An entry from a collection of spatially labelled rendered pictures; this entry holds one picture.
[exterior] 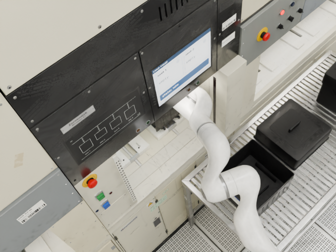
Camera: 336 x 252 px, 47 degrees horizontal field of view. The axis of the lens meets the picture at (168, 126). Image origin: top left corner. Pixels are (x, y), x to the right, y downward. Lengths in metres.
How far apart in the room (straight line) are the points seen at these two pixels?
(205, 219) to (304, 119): 1.06
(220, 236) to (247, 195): 1.31
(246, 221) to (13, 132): 0.87
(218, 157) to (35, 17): 0.82
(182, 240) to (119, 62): 1.81
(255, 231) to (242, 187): 0.16
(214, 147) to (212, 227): 1.42
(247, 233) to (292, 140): 0.78
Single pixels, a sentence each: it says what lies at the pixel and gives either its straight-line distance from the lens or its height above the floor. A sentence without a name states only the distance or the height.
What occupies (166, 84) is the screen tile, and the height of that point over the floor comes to 1.56.
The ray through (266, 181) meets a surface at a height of 0.77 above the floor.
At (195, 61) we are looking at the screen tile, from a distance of 1.49.
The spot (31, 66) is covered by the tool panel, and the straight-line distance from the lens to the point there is 1.02.
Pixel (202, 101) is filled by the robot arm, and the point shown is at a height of 1.32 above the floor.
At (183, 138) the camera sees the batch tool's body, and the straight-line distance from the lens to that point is 2.10.
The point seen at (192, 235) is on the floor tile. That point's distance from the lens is 2.79.
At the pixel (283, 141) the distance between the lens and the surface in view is 2.12.
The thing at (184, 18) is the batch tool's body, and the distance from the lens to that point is 1.30.
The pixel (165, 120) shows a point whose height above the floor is 1.00.
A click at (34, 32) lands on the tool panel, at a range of 0.97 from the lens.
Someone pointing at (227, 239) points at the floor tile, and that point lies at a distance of 2.78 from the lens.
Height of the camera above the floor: 2.68
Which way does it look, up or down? 57 degrees down
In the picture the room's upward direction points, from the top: 11 degrees counter-clockwise
